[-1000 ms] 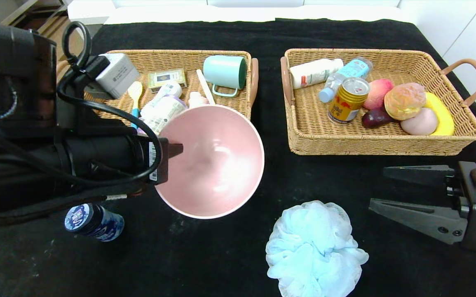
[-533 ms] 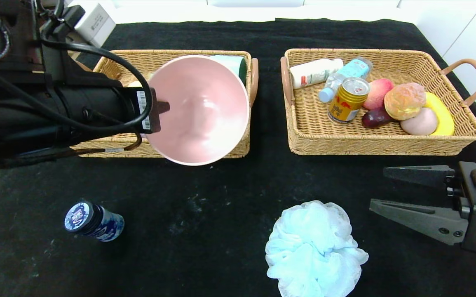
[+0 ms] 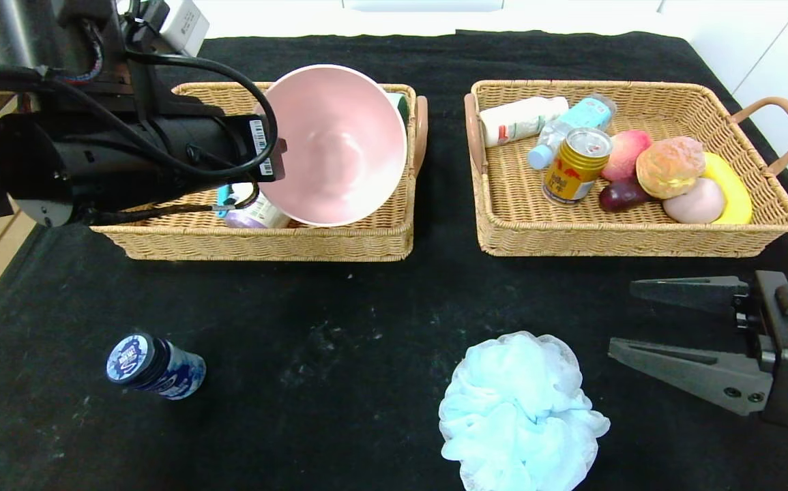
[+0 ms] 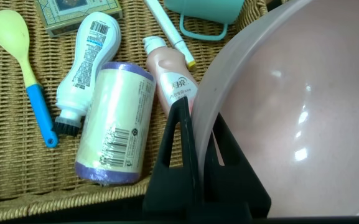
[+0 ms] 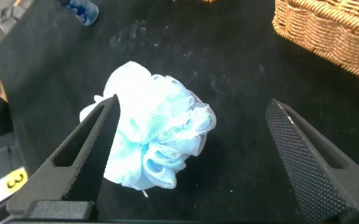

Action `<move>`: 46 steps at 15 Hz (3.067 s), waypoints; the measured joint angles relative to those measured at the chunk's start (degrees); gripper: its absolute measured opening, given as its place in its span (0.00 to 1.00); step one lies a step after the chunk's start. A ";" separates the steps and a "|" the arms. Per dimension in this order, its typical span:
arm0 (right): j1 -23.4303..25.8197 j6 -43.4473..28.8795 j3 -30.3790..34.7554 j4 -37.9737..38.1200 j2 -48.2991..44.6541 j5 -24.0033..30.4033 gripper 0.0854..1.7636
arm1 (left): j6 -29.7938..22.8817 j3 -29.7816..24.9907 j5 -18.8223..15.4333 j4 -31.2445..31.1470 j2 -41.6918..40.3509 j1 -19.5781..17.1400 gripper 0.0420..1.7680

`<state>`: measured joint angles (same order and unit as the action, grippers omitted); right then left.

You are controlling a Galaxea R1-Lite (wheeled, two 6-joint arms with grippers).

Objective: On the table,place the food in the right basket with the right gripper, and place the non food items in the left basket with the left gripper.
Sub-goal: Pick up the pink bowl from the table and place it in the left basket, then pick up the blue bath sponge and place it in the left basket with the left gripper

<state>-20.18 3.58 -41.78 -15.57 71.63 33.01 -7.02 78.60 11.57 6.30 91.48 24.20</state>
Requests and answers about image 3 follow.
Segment woven wicker basket brown handles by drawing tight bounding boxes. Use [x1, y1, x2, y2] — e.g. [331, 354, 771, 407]
[463, 80, 788, 258]
[90, 82, 429, 263]

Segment red peach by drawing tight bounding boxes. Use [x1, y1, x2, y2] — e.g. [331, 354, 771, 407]
[602, 131, 653, 183]

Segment clear water bottle blue label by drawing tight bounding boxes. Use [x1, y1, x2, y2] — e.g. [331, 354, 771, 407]
[527, 95, 617, 170]

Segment purple eggplant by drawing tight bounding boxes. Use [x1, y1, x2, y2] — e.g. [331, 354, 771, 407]
[598, 179, 655, 213]

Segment white cabinet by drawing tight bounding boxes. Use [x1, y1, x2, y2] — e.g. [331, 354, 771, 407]
[656, 0, 788, 226]

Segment thin dark left arm cable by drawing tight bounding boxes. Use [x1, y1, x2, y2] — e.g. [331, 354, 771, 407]
[83, 181, 261, 226]

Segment yellow banana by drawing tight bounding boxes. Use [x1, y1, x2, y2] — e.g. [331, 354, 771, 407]
[701, 151, 753, 226]

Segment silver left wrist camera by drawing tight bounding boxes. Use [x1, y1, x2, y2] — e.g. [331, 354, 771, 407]
[151, 0, 211, 57]

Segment orange bread bun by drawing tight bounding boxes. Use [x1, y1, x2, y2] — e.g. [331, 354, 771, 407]
[636, 136, 707, 200]

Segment white furniture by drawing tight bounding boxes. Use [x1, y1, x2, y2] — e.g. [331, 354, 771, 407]
[192, 0, 681, 42]

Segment pale pink round fruit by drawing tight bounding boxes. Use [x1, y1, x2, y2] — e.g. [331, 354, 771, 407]
[663, 177, 727, 224]

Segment light blue bath loofah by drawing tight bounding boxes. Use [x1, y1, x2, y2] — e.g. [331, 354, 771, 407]
[438, 331, 611, 491]

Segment black table cloth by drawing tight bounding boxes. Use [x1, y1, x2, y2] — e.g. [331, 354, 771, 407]
[0, 31, 788, 491]

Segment white milk bottle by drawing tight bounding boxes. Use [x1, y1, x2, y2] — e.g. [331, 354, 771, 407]
[479, 96, 569, 149]

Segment white canister purple top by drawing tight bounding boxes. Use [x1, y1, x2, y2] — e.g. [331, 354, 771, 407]
[222, 193, 293, 230]

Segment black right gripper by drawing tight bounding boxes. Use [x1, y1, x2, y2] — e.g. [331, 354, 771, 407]
[607, 269, 788, 430]

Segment yellow drink can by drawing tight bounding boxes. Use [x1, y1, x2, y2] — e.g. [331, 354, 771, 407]
[542, 128, 613, 206]

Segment teal mug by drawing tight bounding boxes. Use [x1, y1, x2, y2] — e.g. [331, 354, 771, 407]
[385, 92, 411, 130]

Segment pink bowl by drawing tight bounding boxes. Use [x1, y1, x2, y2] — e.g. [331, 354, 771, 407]
[256, 64, 409, 228]

